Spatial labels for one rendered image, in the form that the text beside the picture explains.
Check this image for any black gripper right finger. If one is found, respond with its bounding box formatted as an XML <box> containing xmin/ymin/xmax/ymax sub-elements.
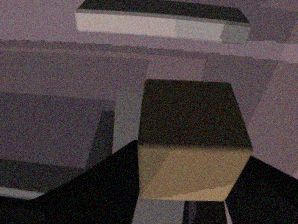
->
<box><xmin>225</xmin><ymin>156</ymin><xmax>298</xmax><ymax>224</ymax></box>

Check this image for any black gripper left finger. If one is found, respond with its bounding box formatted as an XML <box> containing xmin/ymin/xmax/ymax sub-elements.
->
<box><xmin>0</xmin><ymin>140</ymin><xmax>140</xmax><ymax>224</ymax></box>

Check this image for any small tan block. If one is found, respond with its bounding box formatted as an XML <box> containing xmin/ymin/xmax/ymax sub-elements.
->
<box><xmin>137</xmin><ymin>79</ymin><xmax>254</xmax><ymax>201</ymax></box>

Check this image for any tan rectangular box with clear front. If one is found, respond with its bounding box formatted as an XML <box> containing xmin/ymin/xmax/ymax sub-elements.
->
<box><xmin>0</xmin><ymin>0</ymin><xmax>253</xmax><ymax>224</ymax></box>

